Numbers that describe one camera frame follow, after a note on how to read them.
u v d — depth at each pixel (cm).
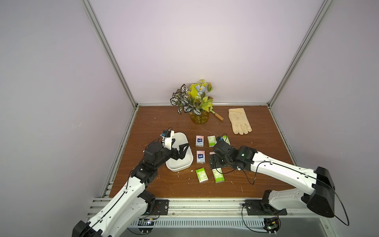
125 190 49
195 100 93
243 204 73
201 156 89
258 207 71
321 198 38
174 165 86
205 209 74
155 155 56
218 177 81
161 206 75
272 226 70
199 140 97
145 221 71
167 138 65
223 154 57
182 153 68
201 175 81
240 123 109
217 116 111
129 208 57
